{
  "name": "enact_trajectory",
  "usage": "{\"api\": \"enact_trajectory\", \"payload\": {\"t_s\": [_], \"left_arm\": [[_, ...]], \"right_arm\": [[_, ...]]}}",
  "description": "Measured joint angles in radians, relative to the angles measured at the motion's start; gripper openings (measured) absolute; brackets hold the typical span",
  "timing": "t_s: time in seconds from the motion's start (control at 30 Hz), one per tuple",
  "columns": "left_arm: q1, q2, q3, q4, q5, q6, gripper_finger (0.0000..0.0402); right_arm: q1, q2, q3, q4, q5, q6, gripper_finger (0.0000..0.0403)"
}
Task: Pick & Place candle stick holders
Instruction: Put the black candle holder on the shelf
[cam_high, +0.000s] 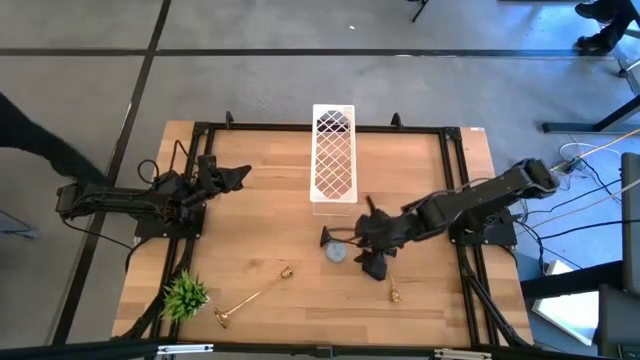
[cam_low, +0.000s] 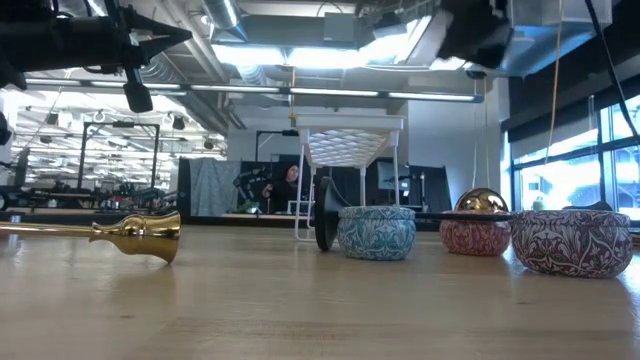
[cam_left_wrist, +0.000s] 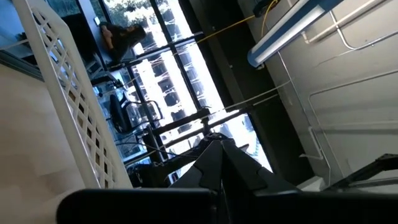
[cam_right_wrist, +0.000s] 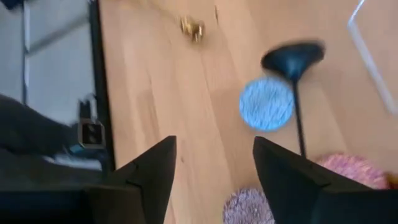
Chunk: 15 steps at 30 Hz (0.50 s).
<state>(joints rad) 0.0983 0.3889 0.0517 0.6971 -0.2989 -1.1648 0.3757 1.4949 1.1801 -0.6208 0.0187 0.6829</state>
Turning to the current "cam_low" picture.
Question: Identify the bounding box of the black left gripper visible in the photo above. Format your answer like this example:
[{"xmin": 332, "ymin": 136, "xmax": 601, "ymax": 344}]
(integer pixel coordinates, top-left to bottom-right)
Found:
[{"xmin": 0, "ymin": 9, "xmax": 194, "ymax": 114}]

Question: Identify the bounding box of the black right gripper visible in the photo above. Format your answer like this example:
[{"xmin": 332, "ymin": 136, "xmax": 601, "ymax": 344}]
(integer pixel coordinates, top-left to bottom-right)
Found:
[{"xmin": 437, "ymin": 0, "xmax": 514, "ymax": 70}]

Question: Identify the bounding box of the pink patterned candle tin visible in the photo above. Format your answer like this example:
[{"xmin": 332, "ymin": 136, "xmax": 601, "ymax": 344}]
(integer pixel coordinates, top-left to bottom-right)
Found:
[{"xmin": 438, "ymin": 211, "xmax": 513, "ymax": 258}]

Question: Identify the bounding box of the blue patterned candle tin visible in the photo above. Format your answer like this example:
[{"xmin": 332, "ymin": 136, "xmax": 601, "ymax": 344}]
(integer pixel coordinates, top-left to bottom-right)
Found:
[{"xmin": 336, "ymin": 205, "xmax": 418, "ymax": 262}]

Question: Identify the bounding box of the purple patterned candle tin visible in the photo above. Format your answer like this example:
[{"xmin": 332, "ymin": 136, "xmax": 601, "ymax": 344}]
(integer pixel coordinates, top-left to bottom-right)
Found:
[{"xmin": 510, "ymin": 208, "xmax": 635, "ymax": 280}]

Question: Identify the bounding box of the black candlestick holder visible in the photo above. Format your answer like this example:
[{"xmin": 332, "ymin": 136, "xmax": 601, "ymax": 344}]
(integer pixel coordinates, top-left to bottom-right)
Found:
[{"xmin": 313, "ymin": 176, "xmax": 516, "ymax": 253}]

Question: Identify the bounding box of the grey hanging cloth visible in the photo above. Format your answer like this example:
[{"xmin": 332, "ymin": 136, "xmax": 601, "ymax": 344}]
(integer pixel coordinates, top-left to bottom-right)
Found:
[{"xmin": 188, "ymin": 157, "xmax": 242, "ymax": 218}]

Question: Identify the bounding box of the long ceiling light strip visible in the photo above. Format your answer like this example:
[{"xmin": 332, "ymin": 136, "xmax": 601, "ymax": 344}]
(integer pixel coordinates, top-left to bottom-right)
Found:
[{"xmin": 23, "ymin": 77, "xmax": 485, "ymax": 105}]

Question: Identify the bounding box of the dark computer monitor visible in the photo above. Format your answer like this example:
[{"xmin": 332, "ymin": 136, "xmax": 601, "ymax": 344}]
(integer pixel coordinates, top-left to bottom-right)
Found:
[{"xmin": 376, "ymin": 160, "xmax": 412, "ymax": 192}]

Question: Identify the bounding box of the seated person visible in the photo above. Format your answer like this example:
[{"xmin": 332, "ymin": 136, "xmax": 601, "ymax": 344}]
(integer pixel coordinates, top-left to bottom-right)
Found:
[{"xmin": 261, "ymin": 164, "xmax": 302, "ymax": 215}]

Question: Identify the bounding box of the yellow hanging cable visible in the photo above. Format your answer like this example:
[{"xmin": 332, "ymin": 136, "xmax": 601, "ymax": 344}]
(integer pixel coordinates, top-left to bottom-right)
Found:
[{"xmin": 543, "ymin": 0, "xmax": 565, "ymax": 152}]

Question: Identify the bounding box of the black metal stand frame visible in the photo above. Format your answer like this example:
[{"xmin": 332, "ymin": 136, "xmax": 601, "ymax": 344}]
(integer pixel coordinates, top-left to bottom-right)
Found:
[{"xmin": 76, "ymin": 121, "xmax": 162, "ymax": 191}]

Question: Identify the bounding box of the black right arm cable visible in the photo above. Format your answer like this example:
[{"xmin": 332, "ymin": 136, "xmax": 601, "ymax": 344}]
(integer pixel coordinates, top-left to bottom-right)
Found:
[{"xmin": 583, "ymin": 0, "xmax": 640, "ymax": 138}]

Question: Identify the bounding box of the white wire shelf rack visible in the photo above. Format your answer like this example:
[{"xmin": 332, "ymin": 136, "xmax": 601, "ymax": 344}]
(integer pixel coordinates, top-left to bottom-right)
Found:
[{"xmin": 292, "ymin": 113, "xmax": 407, "ymax": 244}]

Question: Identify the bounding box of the black table frame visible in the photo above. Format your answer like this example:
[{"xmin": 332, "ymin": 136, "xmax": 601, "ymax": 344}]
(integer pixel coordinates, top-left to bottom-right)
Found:
[{"xmin": 0, "ymin": 211, "xmax": 321, "ymax": 227}]

